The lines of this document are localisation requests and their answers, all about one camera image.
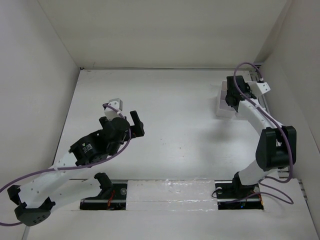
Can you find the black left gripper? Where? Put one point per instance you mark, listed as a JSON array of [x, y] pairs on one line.
[[137, 129]]

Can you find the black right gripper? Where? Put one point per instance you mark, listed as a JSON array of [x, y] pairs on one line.
[[247, 88]]

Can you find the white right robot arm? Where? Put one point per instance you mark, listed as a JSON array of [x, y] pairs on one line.
[[277, 145]]

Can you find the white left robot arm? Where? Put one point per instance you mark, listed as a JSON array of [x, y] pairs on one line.
[[36, 200]]

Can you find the white divided organizer left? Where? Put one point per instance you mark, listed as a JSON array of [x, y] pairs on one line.
[[222, 109]]

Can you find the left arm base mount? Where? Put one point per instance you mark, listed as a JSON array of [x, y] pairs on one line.
[[111, 197]]

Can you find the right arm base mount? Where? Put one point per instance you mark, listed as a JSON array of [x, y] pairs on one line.
[[230, 198]]

